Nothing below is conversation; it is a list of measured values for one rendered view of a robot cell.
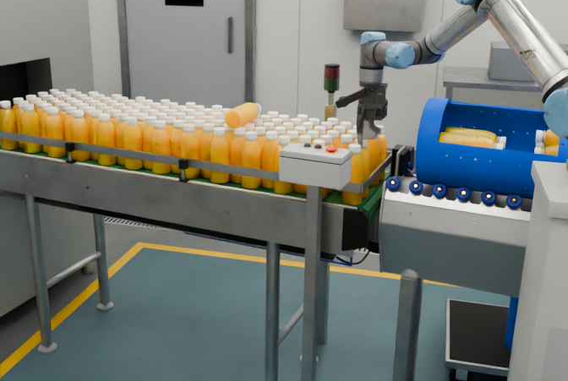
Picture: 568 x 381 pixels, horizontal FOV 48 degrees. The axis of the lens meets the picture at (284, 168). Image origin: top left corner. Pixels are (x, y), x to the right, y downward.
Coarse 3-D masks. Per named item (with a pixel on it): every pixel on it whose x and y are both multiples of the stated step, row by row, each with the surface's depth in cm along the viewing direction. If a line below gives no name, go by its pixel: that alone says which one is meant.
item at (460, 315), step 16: (448, 304) 298; (464, 304) 298; (480, 304) 298; (448, 320) 285; (464, 320) 285; (480, 320) 285; (496, 320) 285; (448, 336) 273; (464, 336) 272; (480, 336) 272; (496, 336) 273; (448, 352) 261; (464, 352) 261; (480, 352) 261; (496, 352) 261; (464, 368) 255; (480, 368) 253; (496, 368) 252
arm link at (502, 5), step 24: (456, 0) 159; (480, 0) 154; (504, 0) 152; (504, 24) 151; (528, 24) 148; (528, 48) 147; (552, 48) 145; (552, 72) 143; (552, 96) 140; (552, 120) 141
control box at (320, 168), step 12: (288, 144) 202; (300, 144) 202; (312, 144) 202; (288, 156) 196; (300, 156) 194; (312, 156) 192; (324, 156) 191; (336, 156) 190; (348, 156) 195; (288, 168) 197; (300, 168) 195; (312, 168) 194; (324, 168) 192; (336, 168) 190; (348, 168) 197; (288, 180) 198; (300, 180) 196; (312, 180) 195; (324, 180) 193; (336, 180) 191; (348, 180) 198
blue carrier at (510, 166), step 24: (432, 120) 199; (456, 120) 219; (480, 120) 216; (504, 120) 212; (528, 120) 208; (432, 144) 198; (456, 144) 195; (528, 144) 213; (432, 168) 200; (456, 168) 197; (480, 168) 194; (504, 168) 191; (528, 168) 188; (504, 192) 198; (528, 192) 193
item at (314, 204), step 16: (320, 192) 200; (320, 208) 203; (320, 224) 205; (304, 272) 208; (304, 288) 210; (304, 304) 212; (304, 320) 213; (304, 336) 215; (304, 352) 217; (304, 368) 219
